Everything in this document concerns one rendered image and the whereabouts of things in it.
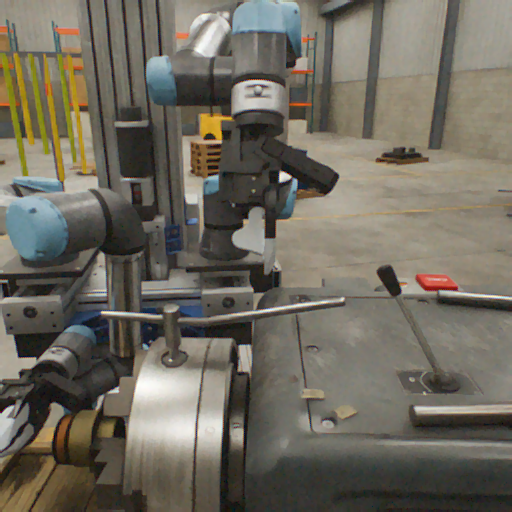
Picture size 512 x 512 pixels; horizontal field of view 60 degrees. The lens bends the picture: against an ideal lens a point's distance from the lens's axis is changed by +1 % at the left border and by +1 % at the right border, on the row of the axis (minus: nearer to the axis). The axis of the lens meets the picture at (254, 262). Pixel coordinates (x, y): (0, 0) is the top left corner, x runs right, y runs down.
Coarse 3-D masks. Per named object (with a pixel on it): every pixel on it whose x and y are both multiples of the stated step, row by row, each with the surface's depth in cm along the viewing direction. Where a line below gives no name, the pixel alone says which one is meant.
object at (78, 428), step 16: (64, 416) 71; (80, 416) 70; (96, 416) 69; (64, 432) 68; (80, 432) 68; (96, 432) 69; (112, 432) 69; (64, 448) 68; (80, 448) 67; (80, 464) 68
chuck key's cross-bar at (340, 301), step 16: (304, 304) 57; (320, 304) 57; (336, 304) 56; (128, 320) 62; (144, 320) 62; (160, 320) 61; (192, 320) 61; (208, 320) 60; (224, 320) 60; (240, 320) 59
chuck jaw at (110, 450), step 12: (96, 444) 66; (108, 444) 66; (120, 444) 66; (96, 456) 63; (108, 456) 63; (120, 456) 63; (96, 468) 62; (108, 468) 61; (120, 468) 61; (96, 480) 62; (108, 480) 58; (120, 480) 58; (96, 492) 58; (108, 492) 58; (120, 492) 58; (132, 492) 56; (108, 504) 58; (120, 504) 58; (132, 504) 56; (144, 504) 56
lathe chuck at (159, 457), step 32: (160, 352) 65; (192, 352) 65; (160, 384) 60; (192, 384) 60; (128, 416) 58; (160, 416) 58; (192, 416) 57; (128, 448) 56; (160, 448) 56; (192, 448) 56; (128, 480) 55; (160, 480) 55; (192, 480) 55
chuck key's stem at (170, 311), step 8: (168, 304) 61; (168, 312) 60; (176, 312) 60; (168, 320) 60; (176, 320) 61; (168, 328) 61; (176, 328) 61; (168, 336) 62; (176, 336) 62; (168, 344) 62; (176, 344) 62; (176, 352) 63; (176, 360) 64
